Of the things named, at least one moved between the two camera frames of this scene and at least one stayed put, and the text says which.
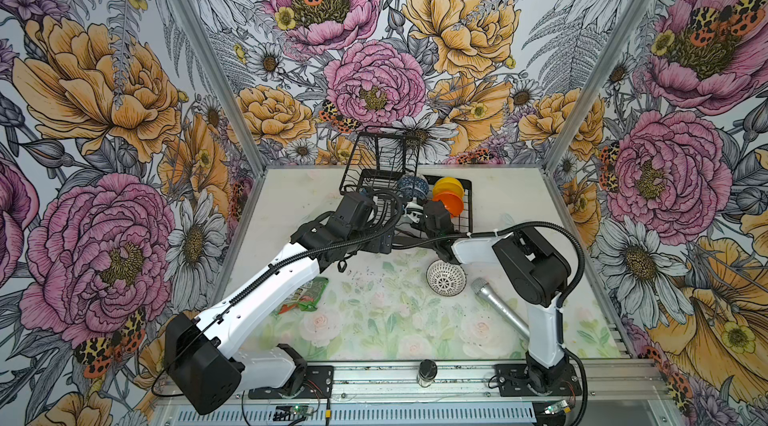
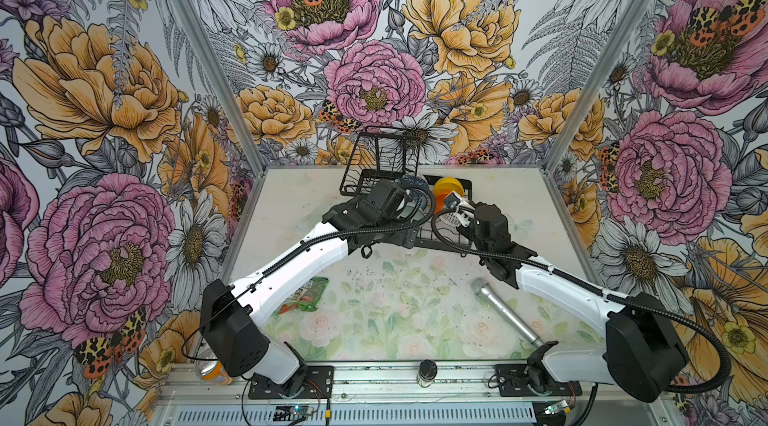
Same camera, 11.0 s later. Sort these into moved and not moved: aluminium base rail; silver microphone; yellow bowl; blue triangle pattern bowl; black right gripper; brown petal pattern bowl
Moved: brown petal pattern bowl; black right gripper
Not moved: yellow bowl; blue triangle pattern bowl; aluminium base rail; silver microphone
